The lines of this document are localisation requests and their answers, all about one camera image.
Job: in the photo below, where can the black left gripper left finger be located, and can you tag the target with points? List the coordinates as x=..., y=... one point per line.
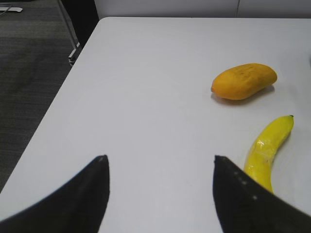
x=76, y=207

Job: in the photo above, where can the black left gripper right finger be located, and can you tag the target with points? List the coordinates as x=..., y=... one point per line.
x=244, y=206

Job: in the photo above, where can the yellow banana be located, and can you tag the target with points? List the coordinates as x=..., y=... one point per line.
x=260, y=158

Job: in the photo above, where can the orange mango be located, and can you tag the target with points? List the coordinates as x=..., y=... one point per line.
x=241, y=82

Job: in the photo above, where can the white flat device on floor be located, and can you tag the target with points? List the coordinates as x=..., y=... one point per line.
x=10, y=9

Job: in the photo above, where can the metal frame leg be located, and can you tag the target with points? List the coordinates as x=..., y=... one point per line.
x=75, y=46

